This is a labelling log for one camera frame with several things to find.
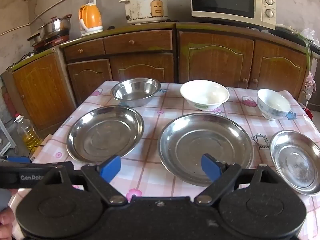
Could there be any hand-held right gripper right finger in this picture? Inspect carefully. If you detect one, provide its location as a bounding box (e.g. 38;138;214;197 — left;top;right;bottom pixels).
194;153;288;206

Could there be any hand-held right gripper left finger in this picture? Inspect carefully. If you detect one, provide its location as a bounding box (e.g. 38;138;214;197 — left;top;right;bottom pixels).
32;155;128;206

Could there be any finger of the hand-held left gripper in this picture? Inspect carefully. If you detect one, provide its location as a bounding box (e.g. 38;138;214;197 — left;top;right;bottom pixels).
0;162;75;173
0;156;31;165

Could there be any large steel plate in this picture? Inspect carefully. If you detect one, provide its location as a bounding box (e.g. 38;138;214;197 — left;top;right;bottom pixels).
158;112;255;187

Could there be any medium steel plate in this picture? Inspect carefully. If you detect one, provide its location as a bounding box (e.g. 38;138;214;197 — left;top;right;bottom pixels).
66;105;145;165

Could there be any large white bowl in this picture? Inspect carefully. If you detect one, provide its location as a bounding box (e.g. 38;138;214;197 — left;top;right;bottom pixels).
180;80;230;111

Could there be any steel bowl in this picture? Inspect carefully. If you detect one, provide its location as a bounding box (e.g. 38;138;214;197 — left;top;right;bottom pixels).
110;78;161;107

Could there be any small steel plate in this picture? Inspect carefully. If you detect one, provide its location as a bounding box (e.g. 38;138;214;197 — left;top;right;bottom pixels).
269;130;320;196

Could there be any small blue-patterned white bowl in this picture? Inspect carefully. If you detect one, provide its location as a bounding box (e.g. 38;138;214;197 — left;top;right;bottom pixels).
257;88;292;121

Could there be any person's left hand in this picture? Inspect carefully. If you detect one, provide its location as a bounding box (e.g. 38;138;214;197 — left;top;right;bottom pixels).
0;206;14;240

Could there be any cooking oil bottle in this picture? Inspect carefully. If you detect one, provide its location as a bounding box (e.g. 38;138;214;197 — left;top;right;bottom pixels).
15;114;42;153

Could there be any red canister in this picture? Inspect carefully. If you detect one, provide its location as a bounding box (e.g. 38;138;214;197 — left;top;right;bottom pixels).
1;85;16;117

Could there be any wooden cabinet door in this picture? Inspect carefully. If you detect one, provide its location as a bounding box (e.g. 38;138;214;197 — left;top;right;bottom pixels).
11;52;77;135
179;31;256;89
67;58;113;105
251;40;308;98
110;53;175;83

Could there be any pink checked tablecloth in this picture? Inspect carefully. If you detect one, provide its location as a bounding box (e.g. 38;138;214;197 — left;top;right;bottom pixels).
10;80;320;240

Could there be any red bag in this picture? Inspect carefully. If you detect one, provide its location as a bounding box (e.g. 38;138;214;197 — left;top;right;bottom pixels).
301;106;314;119

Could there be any wooden kitchen cabinet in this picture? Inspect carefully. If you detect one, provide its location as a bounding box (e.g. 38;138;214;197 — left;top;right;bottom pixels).
0;22;314;140

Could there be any small steel pot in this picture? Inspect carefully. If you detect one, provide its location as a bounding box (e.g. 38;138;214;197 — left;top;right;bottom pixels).
27;32;42;46

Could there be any narrow wooden drawer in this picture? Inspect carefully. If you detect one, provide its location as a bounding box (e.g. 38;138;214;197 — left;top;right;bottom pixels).
64;39;105;61

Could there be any red induction cooker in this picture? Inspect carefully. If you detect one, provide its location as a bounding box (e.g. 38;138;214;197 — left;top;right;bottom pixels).
31;34;70;53

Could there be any pink cloth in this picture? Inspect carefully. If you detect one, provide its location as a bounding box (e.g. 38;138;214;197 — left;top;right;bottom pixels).
303;70;317;93

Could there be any wide wooden drawer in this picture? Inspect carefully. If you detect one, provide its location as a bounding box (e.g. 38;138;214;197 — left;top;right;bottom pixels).
103;29;173;55

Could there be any brown door with window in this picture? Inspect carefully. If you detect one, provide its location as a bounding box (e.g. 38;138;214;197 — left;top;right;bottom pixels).
305;47;320;112

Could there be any steel pot with lid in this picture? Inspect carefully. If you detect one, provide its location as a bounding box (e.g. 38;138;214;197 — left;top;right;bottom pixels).
39;14;72;37

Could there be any green onion stalk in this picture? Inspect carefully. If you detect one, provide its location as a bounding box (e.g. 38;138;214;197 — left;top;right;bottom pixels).
299;34;313;64

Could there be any orange electric kettle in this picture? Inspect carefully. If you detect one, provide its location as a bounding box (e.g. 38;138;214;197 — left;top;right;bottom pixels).
78;4;103;37

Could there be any black flat appliance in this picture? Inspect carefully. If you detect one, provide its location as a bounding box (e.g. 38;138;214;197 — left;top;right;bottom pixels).
275;25;320;53

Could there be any white rice cooker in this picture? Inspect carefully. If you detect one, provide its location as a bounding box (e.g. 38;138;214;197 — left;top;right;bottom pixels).
119;0;169;25

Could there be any clear plastic bag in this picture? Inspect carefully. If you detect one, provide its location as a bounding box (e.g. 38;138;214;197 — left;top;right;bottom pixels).
297;29;317;43

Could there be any cream microwave oven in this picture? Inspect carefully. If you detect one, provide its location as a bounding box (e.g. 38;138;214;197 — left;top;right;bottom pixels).
190;0;277;30

